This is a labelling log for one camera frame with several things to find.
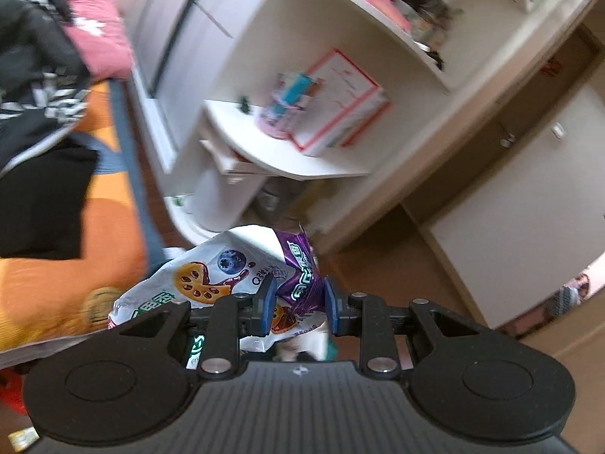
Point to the red plastic bag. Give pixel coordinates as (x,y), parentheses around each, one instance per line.
(9,390)

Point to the grey floral mattress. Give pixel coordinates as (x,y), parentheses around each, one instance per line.
(47,348)

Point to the small dark green figurine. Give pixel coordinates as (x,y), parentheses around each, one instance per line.
(244,105)

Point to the white shelf unit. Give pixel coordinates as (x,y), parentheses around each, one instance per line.
(264,33)

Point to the pink flower-print quilt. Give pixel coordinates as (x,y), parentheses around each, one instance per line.
(94,33)

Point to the white wardrobe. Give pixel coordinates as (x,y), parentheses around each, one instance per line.
(156,33)

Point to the black cloth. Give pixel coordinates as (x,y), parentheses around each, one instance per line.
(42,198)

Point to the red-bordered book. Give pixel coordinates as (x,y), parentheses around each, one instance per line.
(340,90)

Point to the white wall switch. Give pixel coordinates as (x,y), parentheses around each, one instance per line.
(559,130)

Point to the orange floral bedsheet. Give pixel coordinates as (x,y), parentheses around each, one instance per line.
(56,288)

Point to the teal marker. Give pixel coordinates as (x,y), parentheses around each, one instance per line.
(295,89)

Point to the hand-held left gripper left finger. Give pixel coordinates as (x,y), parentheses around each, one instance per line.
(267,305)

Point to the black leaf-print quilt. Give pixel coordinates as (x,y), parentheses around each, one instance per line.
(38,56)

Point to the small dark ornaments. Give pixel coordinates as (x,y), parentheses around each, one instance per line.
(432,14)

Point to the white purple snack bag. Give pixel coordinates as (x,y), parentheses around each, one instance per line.
(222,265)

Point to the red door sticker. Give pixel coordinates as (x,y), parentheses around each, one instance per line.
(550,67)

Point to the white door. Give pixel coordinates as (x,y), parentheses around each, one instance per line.
(520,222)

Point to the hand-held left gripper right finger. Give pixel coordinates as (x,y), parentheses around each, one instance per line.
(331,306)

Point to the stack of papers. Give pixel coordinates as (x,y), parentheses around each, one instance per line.
(231,163)

